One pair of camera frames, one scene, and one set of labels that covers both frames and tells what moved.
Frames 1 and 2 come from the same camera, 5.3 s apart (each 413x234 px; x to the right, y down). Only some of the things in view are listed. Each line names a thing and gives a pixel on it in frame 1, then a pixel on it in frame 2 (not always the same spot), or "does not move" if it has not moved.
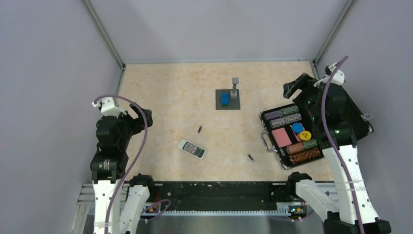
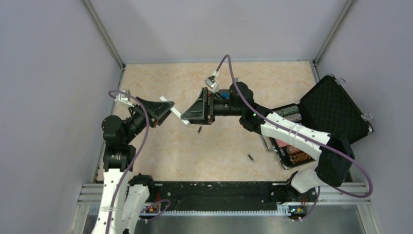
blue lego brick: x=225 y=98 does not move
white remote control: x=192 y=148 to x=175 y=111
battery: x=251 y=158 does not move
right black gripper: x=304 y=83 to x=202 y=112
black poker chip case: x=295 y=129 does not move
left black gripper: x=139 y=122 to x=157 y=110
